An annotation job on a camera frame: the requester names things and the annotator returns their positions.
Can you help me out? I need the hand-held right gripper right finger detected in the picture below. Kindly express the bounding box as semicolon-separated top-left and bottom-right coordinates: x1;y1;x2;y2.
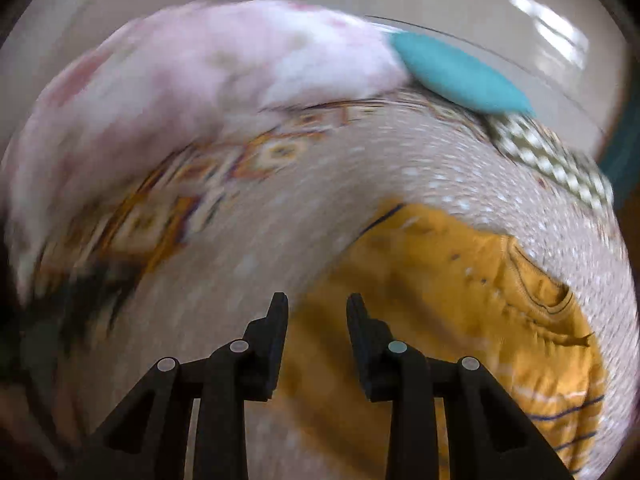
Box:
346;293;576;480

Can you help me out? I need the olive checkered cloth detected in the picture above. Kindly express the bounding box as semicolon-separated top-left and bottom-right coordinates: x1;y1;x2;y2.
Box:
487;112;617;214

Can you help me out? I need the pink floral quilt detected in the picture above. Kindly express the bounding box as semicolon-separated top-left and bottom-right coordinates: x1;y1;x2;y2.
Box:
0;0;414;306

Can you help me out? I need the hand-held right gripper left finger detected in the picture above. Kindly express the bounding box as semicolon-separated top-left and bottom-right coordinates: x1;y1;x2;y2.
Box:
62;291;290;480

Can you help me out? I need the geometric patterned blanket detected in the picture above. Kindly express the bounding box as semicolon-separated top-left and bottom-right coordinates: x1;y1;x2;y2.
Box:
30;95;401;351

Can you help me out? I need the turquoise pillow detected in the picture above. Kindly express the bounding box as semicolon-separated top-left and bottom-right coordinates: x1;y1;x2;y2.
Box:
387;30;537;116

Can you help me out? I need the yellow striped shirt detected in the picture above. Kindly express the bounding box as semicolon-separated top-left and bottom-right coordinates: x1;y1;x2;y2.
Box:
270;202;609;480

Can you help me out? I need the teal door frame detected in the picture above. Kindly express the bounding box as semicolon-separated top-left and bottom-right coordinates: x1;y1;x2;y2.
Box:
597;102;640;182

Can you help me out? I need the beige dotted bedsheet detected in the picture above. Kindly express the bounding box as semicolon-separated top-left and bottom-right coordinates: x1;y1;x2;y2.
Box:
75;89;637;480

